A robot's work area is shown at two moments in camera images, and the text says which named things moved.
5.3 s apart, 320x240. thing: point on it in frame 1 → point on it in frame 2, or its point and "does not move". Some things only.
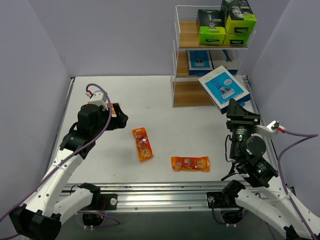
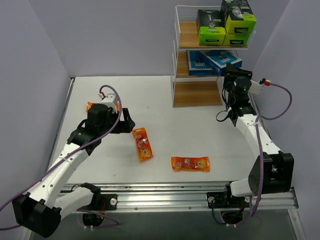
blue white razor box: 199,62 does not move
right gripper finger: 236,114 → 232,73
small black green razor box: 238,17 does not move
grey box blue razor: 221,86 → 218,59
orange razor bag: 144,149 does not move
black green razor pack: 211,26 does not move
